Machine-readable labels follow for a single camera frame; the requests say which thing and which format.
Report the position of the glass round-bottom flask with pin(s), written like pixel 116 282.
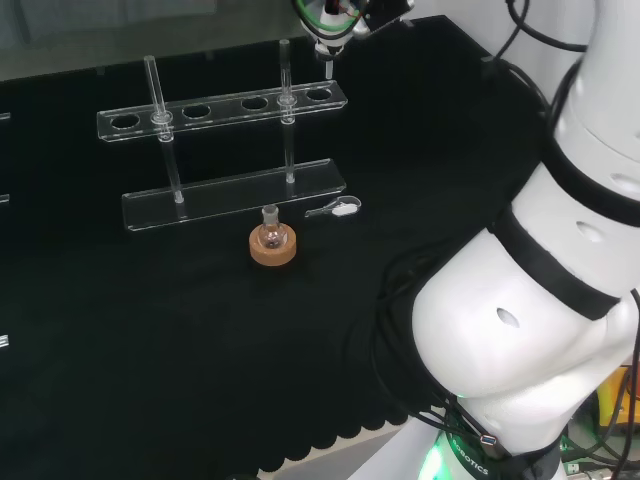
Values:
pixel 272 232

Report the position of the black cloth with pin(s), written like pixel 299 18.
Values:
pixel 150 325

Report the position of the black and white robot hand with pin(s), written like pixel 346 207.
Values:
pixel 387 12

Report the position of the clear acrylic funnel stand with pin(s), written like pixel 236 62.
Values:
pixel 220 112

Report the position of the glass weighing funnel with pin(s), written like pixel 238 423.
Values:
pixel 344 209

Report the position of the clear plastic funnel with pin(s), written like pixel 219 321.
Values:
pixel 327 47

